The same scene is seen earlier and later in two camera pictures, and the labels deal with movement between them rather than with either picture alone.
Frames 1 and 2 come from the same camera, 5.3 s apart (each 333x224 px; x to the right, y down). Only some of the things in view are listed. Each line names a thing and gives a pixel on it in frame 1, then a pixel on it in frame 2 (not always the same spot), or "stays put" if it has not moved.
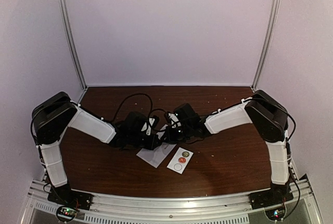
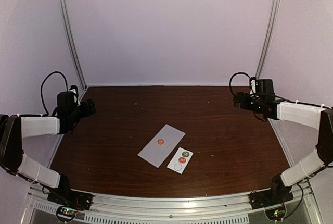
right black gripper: [170, 137] → [238, 97]
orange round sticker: [182, 159] stays put
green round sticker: [186, 154] stays put
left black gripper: [154, 138] → [91, 106]
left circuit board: [67, 212] stays put
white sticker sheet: [180, 160] stays put
